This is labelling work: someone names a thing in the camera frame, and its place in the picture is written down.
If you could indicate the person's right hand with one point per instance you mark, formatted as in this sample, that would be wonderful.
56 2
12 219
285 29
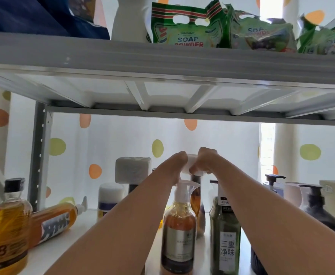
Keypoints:
207 160

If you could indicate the person's left hand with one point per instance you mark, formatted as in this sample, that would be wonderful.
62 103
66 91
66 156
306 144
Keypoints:
176 166

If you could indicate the person's right fingers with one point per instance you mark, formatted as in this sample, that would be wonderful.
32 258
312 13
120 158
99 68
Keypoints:
197 164

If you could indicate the person's left fingers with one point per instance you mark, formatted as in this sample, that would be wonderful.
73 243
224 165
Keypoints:
183 157

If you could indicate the brown bottle with white cap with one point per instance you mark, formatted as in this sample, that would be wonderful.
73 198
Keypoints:
192 163

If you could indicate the person's right forearm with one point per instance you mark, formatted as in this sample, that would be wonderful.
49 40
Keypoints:
270 226

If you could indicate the person's left forearm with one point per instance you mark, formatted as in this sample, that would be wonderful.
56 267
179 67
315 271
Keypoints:
118 226

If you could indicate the bottle with square white cap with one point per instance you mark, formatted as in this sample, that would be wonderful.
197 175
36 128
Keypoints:
133 168

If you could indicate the white polka dot curtain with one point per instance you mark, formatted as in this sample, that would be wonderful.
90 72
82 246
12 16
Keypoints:
121 140

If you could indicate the amber pump bottle silver label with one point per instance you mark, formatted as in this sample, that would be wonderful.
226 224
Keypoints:
179 231

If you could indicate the light bottle with black pump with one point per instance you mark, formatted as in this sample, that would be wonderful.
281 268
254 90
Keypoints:
275 183

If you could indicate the dark green shampoo bottle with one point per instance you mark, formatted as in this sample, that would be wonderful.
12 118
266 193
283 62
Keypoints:
224 240

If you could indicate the white bottle with blue label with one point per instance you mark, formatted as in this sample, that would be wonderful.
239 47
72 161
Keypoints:
110 197

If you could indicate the white metal shelf rack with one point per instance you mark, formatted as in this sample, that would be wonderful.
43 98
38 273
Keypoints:
156 65

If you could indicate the pale pink bottle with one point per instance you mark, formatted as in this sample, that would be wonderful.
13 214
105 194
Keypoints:
293 194

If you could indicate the dark blue ribbed bottle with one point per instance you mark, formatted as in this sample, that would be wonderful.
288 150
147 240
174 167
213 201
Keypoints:
257 263

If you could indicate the dark grey pump bottle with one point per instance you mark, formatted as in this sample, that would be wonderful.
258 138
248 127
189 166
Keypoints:
318 209

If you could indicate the green soap powder bag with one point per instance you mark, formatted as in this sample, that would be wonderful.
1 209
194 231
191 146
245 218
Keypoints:
328 37
259 32
184 25

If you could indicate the orange bottle with white pump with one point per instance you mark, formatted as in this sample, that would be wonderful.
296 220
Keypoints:
55 223

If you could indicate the white plastic bottle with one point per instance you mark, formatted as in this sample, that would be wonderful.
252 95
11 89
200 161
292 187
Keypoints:
130 19

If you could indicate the amber bottle with black cap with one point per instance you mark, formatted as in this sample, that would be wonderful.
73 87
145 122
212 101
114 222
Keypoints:
5 226

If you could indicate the dark blue bag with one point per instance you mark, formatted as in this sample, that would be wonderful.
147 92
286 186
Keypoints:
35 14

